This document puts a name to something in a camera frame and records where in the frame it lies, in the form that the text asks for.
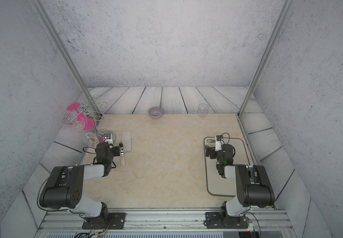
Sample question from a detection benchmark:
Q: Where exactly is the beige cutting board green rim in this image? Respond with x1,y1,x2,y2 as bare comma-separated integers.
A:
204,136,252,197

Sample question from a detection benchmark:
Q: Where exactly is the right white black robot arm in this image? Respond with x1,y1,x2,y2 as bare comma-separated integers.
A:
205,144,275,229

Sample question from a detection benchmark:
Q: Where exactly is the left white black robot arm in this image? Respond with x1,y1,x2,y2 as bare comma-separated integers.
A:
37,142,125,230

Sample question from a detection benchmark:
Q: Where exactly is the clear wine glass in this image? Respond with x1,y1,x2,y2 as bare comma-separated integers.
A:
83,132,100,147

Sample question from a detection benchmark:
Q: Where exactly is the pink wine glass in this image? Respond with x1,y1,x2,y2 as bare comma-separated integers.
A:
64,103,95,131

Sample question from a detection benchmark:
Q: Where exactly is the chrome wine glass rack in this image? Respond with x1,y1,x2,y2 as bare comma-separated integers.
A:
64,97,116,145

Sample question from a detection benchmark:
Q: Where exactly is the clear plastic cup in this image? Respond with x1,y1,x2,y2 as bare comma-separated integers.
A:
198,104,209,118

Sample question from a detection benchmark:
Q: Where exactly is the grey ceramic bowl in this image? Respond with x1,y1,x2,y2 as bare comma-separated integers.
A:
148,107,163,120

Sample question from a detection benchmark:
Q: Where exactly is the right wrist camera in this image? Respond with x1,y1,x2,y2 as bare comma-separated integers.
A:
216,135,224,141

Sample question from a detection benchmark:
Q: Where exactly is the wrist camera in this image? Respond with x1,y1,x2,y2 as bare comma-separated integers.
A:
103,133,114,144
216,135,224,141

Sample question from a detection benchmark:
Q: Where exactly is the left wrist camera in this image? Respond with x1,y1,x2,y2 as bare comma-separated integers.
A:
103,133,114,144

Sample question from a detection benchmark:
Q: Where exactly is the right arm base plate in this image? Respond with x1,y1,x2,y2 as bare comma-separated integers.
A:
204,212,249,229

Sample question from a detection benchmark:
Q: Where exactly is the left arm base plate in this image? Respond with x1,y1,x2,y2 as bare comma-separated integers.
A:
82,212,126,230

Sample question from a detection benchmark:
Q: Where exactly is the aluminium mounting rail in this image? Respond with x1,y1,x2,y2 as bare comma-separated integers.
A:
34,208,297,238

